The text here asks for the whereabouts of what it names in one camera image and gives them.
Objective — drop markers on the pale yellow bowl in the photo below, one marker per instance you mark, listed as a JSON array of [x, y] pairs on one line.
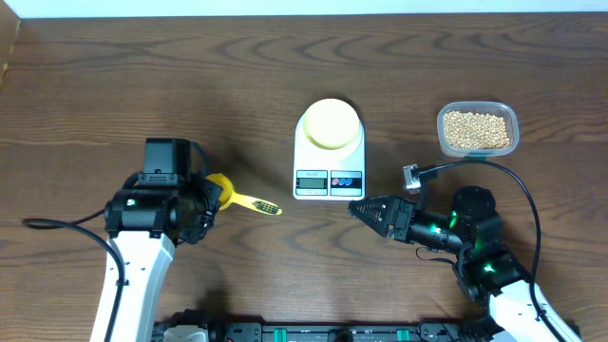
[[330, 124]]

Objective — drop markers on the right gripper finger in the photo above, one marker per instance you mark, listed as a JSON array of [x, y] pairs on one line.
[[380, 224], [371, 208]]

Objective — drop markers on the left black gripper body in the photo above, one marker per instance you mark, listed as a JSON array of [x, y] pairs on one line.
[[203, 196]]

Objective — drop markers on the yellow measuring scoop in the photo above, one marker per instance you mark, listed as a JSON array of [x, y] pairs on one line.
[[230, 196]]

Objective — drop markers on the white digital kitchen scale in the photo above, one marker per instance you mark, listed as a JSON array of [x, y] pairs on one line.
[[323, 174]]

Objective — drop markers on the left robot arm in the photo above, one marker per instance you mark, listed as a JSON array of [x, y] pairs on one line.
[[165, 204]]

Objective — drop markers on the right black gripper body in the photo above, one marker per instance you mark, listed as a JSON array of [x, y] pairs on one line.
[[407, 208]]

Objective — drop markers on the clear plastic container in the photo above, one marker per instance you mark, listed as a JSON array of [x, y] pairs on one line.
[[493, 108]]

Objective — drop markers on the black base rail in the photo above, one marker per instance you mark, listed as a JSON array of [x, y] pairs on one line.
[[193, 325]]

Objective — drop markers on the soybeans in container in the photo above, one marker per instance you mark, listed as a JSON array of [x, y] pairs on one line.
[[470, 130]]

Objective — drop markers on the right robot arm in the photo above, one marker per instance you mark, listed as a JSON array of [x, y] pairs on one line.
[[486, 271]]

